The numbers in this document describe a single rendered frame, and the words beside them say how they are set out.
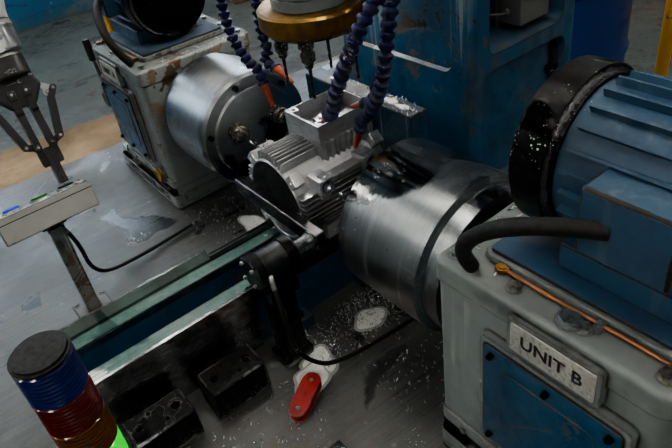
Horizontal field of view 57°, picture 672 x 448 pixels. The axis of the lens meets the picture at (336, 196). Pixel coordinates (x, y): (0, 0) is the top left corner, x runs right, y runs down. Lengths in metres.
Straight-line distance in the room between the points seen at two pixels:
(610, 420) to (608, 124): 0.28
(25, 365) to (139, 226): 0.92
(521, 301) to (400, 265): 0.22
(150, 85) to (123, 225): 0.36
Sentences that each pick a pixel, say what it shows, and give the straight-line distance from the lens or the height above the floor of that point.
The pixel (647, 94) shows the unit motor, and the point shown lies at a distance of 0.65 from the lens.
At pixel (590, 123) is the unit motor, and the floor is 1.34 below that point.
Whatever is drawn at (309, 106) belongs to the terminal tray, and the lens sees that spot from 1.16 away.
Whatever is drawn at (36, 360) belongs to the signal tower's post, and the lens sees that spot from 0.68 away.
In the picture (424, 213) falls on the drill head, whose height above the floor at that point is 1.14.
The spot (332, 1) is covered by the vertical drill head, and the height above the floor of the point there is 1.35.
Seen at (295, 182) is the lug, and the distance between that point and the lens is 1.04.
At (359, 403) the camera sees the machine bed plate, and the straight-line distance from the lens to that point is 1.06.
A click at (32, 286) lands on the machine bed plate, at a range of 1.52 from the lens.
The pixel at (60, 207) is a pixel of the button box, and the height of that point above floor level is 1.06.
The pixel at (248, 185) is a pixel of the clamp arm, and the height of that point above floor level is 1.03.
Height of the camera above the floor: 1.64
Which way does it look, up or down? 35 degrees down
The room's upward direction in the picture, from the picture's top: 9 degrees counter-clockwise
